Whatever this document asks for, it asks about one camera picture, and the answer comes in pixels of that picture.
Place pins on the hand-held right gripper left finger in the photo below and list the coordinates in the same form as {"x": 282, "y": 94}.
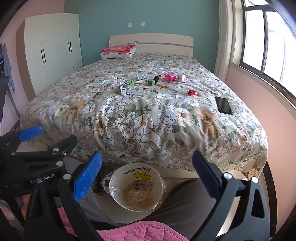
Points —
{"x": 87, "y": 176}

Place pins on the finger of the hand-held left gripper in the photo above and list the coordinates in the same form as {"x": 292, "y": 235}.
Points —
{"x": 62, "y": 146}
{"x": 30, "y": 133}

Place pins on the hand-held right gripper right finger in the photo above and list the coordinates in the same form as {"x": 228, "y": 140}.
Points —
{"x": 204, "y": 168}

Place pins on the white lined waste bin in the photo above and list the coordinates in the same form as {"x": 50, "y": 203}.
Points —
{"x": 134, "y": 197}

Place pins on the small red box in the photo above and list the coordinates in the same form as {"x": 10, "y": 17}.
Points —
{"x": 191, "y": 92}

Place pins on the white printed yoghurt cup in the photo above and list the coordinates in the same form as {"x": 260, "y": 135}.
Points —
{"x": 125, "y": 90}

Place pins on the small black and white carton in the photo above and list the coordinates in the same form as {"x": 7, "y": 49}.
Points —
{"x": 124, "y": 83}

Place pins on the pink and white box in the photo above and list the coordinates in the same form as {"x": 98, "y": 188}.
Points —
{"x": 181, "y": 78}

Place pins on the pink plastic cup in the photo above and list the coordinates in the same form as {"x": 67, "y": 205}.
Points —
{"x": 171, "y": 77}

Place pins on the black cylindrical object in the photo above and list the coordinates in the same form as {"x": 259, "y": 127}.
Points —
{"x": 155, "y": 80}

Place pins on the clear plastic bottle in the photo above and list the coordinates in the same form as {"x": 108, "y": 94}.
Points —
{"x": 142, "y": 75}

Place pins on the black smartphone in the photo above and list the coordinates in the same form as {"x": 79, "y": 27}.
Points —
{"x": 223, "y": 105}

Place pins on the hanging blue grey clothes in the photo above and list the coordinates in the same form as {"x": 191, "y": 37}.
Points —
{"x": 7, "y": 67}

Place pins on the pink quilted cushion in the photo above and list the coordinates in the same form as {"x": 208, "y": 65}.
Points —
{"x": 138, "y": 231}

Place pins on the floral bed blanket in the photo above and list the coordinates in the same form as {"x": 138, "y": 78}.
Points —
{"x": 138, "y": 115}

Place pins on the white wardrobe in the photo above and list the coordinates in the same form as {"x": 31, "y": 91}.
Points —
{"x": 55, "y": 46}

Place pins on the white pillow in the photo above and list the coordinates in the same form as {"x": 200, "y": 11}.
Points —
{"x": 115, "y": 56}

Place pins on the folded pink clothes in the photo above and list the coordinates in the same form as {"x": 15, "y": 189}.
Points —
{"x": 118, "y": 48}

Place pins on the cream wooden headboard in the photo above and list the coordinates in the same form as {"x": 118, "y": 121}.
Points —
{"x": 161, "y": 46}

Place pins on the cream curtain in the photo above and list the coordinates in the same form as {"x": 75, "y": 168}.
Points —
{"x": 223, "y": 34}

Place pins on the dark framed window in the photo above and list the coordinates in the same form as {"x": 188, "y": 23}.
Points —
{"x": 266, "y": 41}

